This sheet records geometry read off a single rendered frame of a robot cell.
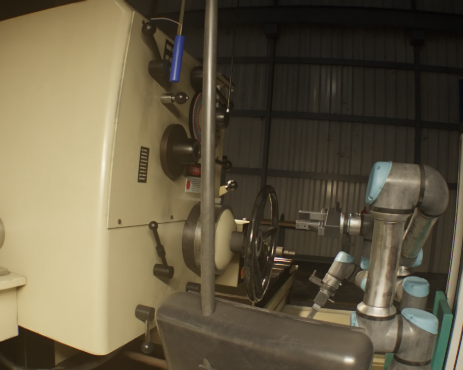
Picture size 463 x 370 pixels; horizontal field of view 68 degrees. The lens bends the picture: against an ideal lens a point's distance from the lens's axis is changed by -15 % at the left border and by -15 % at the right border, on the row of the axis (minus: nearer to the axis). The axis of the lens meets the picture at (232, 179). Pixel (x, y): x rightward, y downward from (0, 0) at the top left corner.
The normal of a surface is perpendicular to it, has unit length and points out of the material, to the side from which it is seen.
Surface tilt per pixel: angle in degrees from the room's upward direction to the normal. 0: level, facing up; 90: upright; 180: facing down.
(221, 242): 88
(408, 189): 99
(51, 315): 90
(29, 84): 90
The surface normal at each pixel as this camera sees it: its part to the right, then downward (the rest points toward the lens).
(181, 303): -0.10, -0.96
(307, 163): -0.29, -0.05
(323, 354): -0.41, -0.57
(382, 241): -0.67, 0.00
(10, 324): 0.95, 0.07
